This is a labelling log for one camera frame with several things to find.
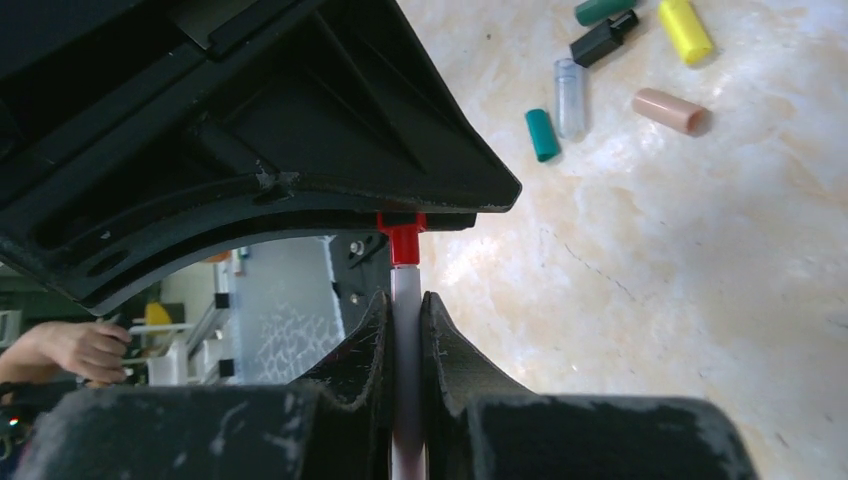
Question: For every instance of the dark green pen cap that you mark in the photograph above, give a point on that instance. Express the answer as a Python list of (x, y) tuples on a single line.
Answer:
[(591, 12)]

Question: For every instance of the red capped white marker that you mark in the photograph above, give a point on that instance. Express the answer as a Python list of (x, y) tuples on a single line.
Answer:
[(408, 439)]

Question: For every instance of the clear pen cap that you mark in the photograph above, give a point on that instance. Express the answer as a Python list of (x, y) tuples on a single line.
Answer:
[(570, 110)]

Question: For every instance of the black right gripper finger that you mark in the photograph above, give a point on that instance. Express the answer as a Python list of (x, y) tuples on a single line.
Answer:
[(139, 137)]

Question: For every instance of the yellow pen cap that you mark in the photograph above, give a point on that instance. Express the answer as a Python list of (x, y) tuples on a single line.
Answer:
[(685, 31)]

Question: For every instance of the person's bare hand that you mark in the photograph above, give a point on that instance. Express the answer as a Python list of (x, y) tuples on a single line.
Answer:
[(92, 350)]

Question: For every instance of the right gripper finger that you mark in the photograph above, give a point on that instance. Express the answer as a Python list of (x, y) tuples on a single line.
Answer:
[(482, 424), (332, 422)]

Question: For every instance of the black pen cap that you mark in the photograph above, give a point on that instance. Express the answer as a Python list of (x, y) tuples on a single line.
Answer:
[(603, 39)]

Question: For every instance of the teal pen cap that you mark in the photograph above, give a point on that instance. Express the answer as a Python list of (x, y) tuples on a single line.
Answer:
[(543, 136)]

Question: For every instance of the pink pen cap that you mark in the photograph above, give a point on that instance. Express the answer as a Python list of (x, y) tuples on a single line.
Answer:
[(676, 113)]

